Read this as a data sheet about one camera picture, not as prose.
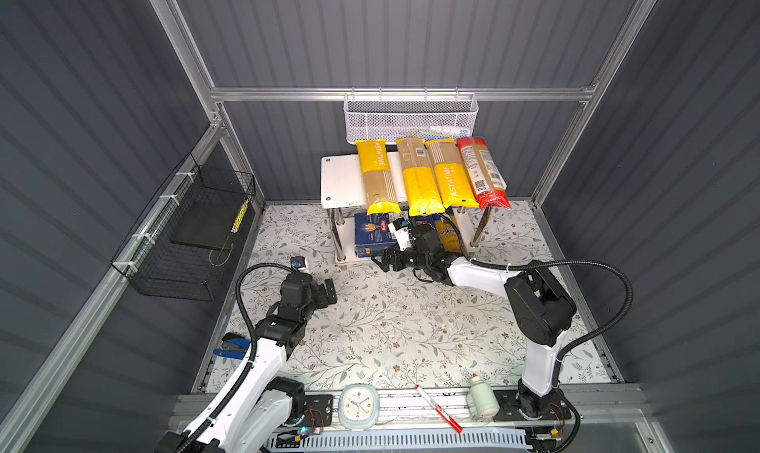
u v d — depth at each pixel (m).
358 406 0.72
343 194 0.75
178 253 0.71
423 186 0.74
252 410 0.57
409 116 0.99
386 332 0.87
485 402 0.69
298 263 0.72
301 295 0.62
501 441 0.70
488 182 0.74
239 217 0.80
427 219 1.02
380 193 0.72
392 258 0.81
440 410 0.73
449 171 0.77
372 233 0.94
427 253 0.73
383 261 0.82
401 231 0.83
